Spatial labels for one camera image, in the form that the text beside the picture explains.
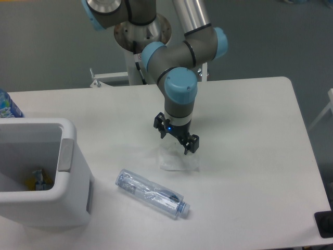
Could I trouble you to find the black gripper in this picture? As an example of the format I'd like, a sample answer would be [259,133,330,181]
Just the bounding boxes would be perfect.
[153,112,199,155]

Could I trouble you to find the clear plastic bottle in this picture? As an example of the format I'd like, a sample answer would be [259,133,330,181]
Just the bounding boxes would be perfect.
[116,169,190,218]

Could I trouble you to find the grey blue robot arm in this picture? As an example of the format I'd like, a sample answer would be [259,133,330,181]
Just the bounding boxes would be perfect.
[82,1,228,153]

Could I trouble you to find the white trash can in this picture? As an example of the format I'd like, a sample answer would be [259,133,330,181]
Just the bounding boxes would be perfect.
[1,118,94,227]

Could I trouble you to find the yellow blue trash wrappers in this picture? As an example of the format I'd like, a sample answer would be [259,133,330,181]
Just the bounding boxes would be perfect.
[24,169,54,191]

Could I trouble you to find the blue labelled water bottle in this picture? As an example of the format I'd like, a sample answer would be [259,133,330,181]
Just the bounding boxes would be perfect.
[1,89,24,118]

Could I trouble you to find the black device at table edge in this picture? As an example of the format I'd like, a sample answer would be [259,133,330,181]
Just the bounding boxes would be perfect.
[314,210,332,239]

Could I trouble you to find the black cable on pedestal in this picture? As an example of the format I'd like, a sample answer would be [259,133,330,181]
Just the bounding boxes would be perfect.
[132,40,148,85]

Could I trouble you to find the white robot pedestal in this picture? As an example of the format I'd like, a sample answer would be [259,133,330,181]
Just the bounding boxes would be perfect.
[90,14,172,88]

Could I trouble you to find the white frame at right edge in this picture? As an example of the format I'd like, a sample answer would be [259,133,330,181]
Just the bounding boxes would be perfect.
[308,89,332,131]

